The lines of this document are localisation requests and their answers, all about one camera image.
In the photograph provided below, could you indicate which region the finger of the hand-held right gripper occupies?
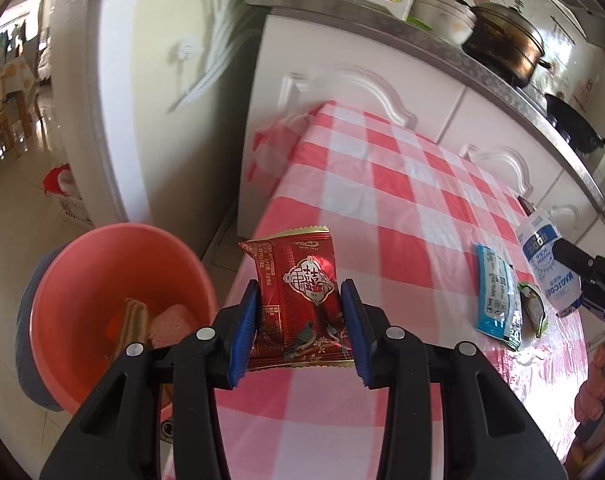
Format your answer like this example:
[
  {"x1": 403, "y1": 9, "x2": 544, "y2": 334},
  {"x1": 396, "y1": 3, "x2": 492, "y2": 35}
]
[
  {"x1": 553, "y1": 237, "x2": 599, "y2": 273},
  {"x1": 557, "y1": 297, "x2": 605, "y2": 325}
]

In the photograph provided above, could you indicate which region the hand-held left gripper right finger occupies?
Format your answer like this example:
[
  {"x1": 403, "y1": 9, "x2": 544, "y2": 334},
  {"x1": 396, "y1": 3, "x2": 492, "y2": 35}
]
[{"x1": 340, "y1": 278, "x2": 568, "y2": 480}]

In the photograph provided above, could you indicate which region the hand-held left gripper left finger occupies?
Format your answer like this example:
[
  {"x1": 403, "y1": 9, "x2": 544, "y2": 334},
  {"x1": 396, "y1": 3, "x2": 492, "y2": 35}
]
[{"x1": 40, "y1": 280, "x2": 261, "y2": 480}]

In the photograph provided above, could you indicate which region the white plastic bottle blue label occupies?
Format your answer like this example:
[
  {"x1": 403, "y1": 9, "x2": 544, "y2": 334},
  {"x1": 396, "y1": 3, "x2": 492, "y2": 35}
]
[{"x1": 515, "y1": 210, "x2": 583, "y2": 319}]

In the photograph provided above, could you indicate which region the red snack packet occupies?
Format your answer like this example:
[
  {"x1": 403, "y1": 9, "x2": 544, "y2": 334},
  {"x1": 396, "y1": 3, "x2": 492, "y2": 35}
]
[{"x1": 239, "y1": 226, "x2": 356, "y2": 371}]

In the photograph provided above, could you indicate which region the pink plastic bucket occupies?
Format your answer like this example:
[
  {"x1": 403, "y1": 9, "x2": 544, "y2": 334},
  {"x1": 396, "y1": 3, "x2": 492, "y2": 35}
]
[{"x1": 30, "y1": 223, "x2": 219, "y2": 422}]

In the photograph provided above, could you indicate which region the person's right hand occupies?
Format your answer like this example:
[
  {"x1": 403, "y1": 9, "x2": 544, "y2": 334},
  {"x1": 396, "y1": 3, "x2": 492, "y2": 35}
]
[{"x1": 574, "y1": 327, "x2": 605, "y2": 436}]

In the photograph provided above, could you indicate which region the green snack wrapper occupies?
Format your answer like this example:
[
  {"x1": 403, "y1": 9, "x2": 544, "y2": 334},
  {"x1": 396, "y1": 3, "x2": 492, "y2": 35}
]
[{"x1": 517, "y1": 282, "x2": 549, "y2": 339}]

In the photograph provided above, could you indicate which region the pink foam pad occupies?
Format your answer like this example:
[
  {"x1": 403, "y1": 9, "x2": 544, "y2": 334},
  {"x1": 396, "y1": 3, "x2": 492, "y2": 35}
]
[{"x1": 150, "y1": 304, "x2": 198, "y2": 349}]

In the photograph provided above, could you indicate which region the blue white packet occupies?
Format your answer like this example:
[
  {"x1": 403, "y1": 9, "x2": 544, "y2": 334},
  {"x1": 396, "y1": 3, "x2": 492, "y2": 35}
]
[{"x1": 473, "y1": 242, "x2": 524, "y2": 351}]

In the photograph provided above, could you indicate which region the striped snack packet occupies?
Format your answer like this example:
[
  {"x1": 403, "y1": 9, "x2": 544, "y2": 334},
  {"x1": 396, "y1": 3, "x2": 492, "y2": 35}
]
[{"x1": 110, "y1": 298, "x2": 151, "y2": 357}]

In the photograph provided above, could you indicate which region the red white checked tablecloth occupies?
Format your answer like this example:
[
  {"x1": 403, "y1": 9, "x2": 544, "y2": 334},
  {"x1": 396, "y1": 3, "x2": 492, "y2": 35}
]
[{"x1": 165, "y1": 101, "x2": 591, "y2": 480}]

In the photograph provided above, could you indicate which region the black wok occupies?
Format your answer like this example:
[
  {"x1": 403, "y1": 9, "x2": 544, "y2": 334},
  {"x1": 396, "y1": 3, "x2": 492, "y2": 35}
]
[{"x1": 545, "y1": 92, "x2": 605, "y2": 157}]

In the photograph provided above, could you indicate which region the grey stool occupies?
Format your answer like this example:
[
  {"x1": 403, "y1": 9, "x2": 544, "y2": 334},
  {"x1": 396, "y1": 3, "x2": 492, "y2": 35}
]
[{"x1": 14, "y1": 250, "x2": 66, "y2": 414}]

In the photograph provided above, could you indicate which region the dark steel stock pot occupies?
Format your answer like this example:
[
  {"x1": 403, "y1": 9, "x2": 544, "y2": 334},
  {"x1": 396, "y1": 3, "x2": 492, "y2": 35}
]
[{"x1": 461, "y1": 2, "x2": 553, "y2": 89}]

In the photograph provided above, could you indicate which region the red plastic bag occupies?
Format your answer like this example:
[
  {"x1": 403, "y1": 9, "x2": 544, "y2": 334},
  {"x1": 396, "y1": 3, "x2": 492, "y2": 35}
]
[{"x1": 43, "y1": 164, "x2": 78, "y2": 197}]

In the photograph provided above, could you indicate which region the grey stone countertop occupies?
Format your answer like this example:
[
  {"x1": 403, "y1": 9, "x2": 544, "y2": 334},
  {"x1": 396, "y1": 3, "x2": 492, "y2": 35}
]
[{"x1": 245, "y1": 0, "x2": 605, "y2": 226}]

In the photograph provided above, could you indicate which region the white kitchen cabinet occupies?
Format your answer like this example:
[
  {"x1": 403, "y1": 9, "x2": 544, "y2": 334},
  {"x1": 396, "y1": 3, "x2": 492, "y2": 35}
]
[{"x1": 237, "y1": 7, "x2": 605, "y2": 261}]

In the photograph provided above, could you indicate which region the wooden chair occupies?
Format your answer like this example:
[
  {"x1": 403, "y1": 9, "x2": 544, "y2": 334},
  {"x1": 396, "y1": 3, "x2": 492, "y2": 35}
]
[{"x1": 1, "y1": 87, "x2": 46, "y2": 159}]

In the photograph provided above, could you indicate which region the white wall hook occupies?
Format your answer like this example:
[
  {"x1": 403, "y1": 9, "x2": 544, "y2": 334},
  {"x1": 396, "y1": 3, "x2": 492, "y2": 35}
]
[{"x1": 175, "y1": 40, "x2": 201, "y2": 64}]

